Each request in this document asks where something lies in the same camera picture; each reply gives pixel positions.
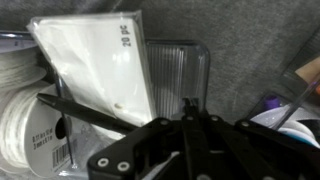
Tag silver plastic bag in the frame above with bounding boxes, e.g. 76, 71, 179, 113
0, 29, 212, 179

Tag blue and white ribbon spool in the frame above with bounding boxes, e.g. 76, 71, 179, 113
249, 105, 320, 149

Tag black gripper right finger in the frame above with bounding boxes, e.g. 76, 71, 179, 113
191, 97, 320, 180

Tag white ribbon spool with barcode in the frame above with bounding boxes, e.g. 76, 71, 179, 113
0, 82, 88, 180

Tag grey tablecloth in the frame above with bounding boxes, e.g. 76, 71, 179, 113
0, 0, 320, 180

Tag white packet in clear sleeve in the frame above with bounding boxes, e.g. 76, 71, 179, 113
26, 10, 158, 142

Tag wooden block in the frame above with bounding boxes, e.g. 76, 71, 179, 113
294, 55, 320, 96

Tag clear tray with coloured ribbons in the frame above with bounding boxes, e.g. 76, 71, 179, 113
245, 58, 320, 149

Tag black pen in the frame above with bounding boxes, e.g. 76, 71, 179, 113
35, 92, 140, 135

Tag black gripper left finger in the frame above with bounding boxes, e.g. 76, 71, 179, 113
87, 96, 195, 180

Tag purple ribbon piece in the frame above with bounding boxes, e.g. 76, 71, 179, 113
264, 94, 280, 108

